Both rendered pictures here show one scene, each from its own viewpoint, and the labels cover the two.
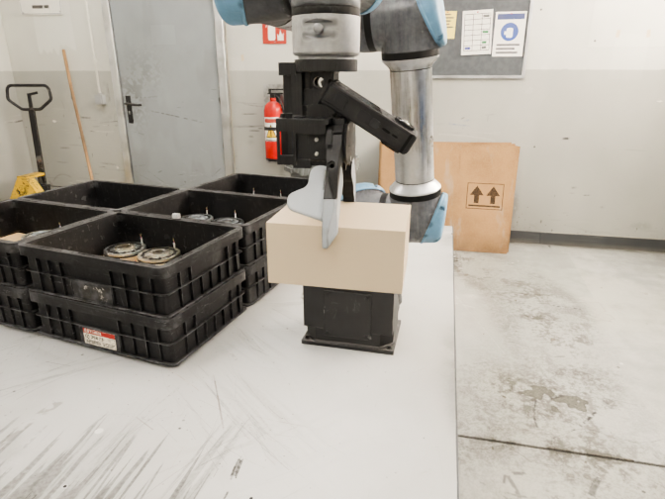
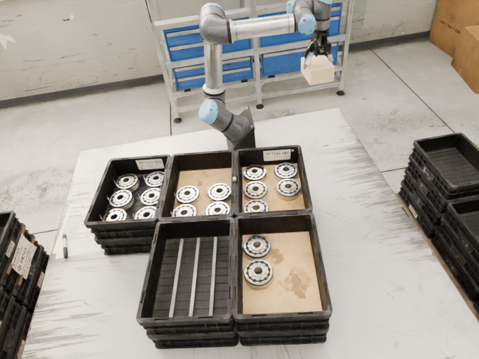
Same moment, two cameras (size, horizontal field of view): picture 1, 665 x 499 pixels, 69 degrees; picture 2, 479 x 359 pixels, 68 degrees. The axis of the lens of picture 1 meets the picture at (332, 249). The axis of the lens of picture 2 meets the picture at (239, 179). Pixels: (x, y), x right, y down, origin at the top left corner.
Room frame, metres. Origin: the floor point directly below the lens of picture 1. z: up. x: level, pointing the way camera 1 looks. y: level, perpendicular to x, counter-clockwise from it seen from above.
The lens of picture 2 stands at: (1.48, 1.43, 1.96)
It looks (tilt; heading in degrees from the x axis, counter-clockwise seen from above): 44 degrees down; 254
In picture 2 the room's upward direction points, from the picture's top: 8 degrees counter-clockwise
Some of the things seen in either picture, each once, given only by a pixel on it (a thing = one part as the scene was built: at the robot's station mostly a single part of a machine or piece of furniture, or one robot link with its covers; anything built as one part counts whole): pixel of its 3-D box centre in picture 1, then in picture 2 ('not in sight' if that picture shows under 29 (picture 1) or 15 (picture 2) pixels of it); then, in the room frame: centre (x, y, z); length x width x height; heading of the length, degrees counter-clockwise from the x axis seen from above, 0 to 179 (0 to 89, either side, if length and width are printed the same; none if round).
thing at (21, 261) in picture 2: not in sight; (23, 255); (2.34, -0.10, 0.41); 0.31 x 0.02 x 0.16; 77
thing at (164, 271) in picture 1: (137, 240); (270, 179); (1.07, 0.45, 0.92); 0.40 x 0.30 x 0.02; 68
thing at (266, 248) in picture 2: not in sight; (256, 245); (1.24, 0.70, 0.86); 0.10 x 0.10 x 0.01
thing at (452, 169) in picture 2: not in sight; (444, 186); (-0.04, 0.46, 0.37); 0.40 x 0.30 x 0.45; 77
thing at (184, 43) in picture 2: not in sight; (211, 55); (0.75, -1.48, 0.60); 0.72 x 0.03 x 0.56; 167
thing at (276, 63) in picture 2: not in sight; (300, 41); (-0.03, -1.31, 0.60); 0.72 x 0.03 x 0.56; 167
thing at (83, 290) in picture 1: (139, 260); (271, 187); (1.07, 0.45, 0.87); 0.40 x 0.30 x 0.11; 68
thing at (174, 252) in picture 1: (158, 254); (255, 189); (1.13, 0.43, 0.86); 0.10 x 0.10 x 0.01
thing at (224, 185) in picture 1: (264, 202); (135, 196); (1.62, 0.23, 0.87); 0.40 x 0.30 x 0.11; 68
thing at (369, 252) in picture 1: (342, 242); (316, 69); (0.58, -0.01, 1.08); 0.16 x 0.12 x 0.07; 79
